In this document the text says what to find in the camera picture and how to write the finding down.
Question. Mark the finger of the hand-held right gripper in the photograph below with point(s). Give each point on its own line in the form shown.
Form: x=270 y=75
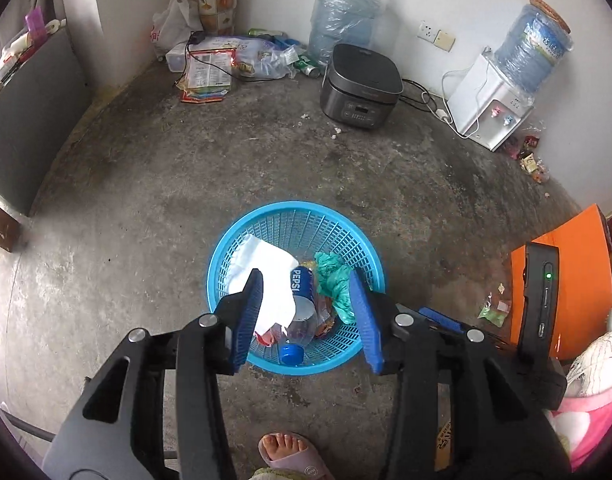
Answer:
x=438 y=317

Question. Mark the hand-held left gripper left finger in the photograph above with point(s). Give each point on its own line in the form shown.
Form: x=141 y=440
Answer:
x=248 y=320

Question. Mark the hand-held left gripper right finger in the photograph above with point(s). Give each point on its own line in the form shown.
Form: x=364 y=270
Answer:
x=363 y=320

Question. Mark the green plastic bag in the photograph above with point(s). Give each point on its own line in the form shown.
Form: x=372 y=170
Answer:
x=336 y=280

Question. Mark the white paper sheet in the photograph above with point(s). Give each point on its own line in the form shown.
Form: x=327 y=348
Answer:
x=266 y=265

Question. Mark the clear plastic cola bottle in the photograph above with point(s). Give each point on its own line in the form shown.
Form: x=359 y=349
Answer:
x=302 y=290

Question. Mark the blue plastic basket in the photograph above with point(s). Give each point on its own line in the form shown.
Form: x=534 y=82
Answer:
x=296 y=220

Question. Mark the green wrapper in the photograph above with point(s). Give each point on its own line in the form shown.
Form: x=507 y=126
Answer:
x=491 y=310

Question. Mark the candy wrappers pile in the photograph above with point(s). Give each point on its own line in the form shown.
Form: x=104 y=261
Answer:
x=530 y=157

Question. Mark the person's foot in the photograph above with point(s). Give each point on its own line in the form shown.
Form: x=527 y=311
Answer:
x=283 y=447

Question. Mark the pink cloth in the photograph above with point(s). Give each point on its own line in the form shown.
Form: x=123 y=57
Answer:
x=593 y=410

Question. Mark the pink slipper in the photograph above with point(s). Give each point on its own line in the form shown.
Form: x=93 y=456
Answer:
x=318 y=465

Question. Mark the white water dispenser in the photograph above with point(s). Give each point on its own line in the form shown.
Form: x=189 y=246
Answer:
x=485 y=105

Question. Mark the dark grey rice cooker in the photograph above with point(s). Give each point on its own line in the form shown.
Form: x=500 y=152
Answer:
x=361 y=85

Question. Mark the metal chair leg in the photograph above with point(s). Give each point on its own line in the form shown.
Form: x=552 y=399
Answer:
x=26 y=427

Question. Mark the printed food packet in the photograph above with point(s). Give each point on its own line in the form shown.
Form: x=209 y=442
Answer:
x=208 y=72

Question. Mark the green drink can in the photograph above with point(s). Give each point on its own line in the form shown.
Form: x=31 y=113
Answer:
x=308 y=65

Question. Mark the brown wooden box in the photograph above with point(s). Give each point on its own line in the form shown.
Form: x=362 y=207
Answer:
x=3 y=225

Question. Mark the crumpled clear plastic bags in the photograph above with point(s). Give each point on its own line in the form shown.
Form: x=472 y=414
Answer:
x=263 y=57

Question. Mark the white plastic box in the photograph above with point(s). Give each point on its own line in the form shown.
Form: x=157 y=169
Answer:
x=176 y=59

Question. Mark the grey cabinet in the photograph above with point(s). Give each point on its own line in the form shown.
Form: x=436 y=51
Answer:
x=31 y=120

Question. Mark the empty blue water jug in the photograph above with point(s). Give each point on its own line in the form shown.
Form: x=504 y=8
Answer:
x=342 y=20

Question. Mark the white plastic shopping bag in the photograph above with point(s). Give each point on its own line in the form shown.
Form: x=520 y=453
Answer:
x=173 y=25

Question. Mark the purple cup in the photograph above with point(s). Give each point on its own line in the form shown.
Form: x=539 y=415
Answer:
x=35 y=21

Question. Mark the wall socket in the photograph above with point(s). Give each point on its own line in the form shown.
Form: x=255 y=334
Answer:
x=435 y=36

